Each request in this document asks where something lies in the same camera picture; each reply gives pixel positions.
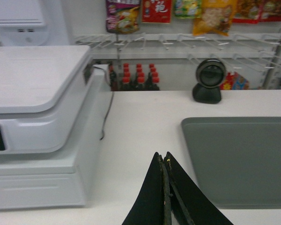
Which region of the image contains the grey rectangular serving tray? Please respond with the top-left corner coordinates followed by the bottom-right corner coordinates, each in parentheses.
top-left (181, 117), bottom-right (281, 209)

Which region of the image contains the purple snack bag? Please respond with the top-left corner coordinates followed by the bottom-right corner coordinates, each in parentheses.
top-left (105, 0), bottom-right (141, 34)

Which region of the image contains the red capped sauce bottle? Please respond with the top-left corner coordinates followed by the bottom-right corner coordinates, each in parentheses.
top-left (120, 77), bottom-right (133, 91)

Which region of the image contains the white wire hook rack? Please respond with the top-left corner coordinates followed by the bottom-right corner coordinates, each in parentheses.
top-left (74, 33), bottom-right (281, 72)

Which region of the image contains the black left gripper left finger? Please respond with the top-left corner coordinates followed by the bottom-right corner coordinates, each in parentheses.
top-left (122, 152), bottom-right (164, 225)

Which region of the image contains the black barcode scanner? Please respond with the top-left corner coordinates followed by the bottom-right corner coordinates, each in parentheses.
top-left (192, 58), bottom-right (226, 104)

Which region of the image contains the red snack bag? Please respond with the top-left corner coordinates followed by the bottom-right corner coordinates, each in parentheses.
top-left (141, 0), bottom-right (172, 23)

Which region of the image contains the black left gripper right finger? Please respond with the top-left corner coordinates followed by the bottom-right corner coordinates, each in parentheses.
top-left (163, 152), bottom-right (232, 225)

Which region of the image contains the grey power cable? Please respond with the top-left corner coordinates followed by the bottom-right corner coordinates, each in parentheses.
top-left (93, 67), bottom-right (115, 141)

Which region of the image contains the white cash register machine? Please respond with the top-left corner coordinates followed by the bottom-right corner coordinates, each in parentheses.
top-left (0, 45), bottom-right (111, 210)

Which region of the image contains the yellow snack bag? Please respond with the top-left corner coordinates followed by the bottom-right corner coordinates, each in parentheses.
top-left (192, 0), bottom-right (237, 37)

